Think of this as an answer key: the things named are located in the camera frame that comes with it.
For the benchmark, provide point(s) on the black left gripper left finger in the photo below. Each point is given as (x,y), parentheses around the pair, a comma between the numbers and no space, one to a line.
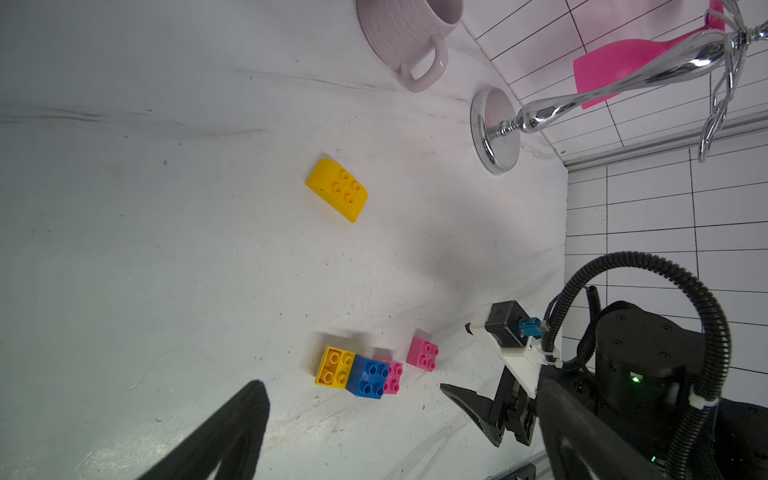
(226,446)

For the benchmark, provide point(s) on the yellow curved lego brick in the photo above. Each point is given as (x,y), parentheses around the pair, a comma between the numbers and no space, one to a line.
(337,187)

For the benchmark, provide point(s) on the pink lego brick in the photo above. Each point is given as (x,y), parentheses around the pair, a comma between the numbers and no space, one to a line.
(392,385)
(422,354)

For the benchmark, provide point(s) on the pale pink ribbed mug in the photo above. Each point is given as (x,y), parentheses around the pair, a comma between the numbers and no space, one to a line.
(409,36)

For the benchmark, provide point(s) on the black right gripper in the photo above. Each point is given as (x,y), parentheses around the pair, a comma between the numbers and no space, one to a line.
(510,410)

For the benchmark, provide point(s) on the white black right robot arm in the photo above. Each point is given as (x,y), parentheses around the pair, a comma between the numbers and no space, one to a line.
(613,421)

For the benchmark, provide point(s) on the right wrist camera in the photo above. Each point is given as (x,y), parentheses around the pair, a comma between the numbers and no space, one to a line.
(497,328)

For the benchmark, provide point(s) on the chrome cup holder stand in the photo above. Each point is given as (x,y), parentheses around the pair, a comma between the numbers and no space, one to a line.
(496,126)

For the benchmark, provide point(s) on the pink plastic goblet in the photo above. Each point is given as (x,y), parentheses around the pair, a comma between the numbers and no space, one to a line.
(619,59)

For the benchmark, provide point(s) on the blue lego brick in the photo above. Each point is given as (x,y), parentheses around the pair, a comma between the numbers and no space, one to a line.
(368,377)

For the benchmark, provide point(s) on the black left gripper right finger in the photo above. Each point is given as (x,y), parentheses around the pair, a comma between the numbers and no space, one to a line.
(578,444)

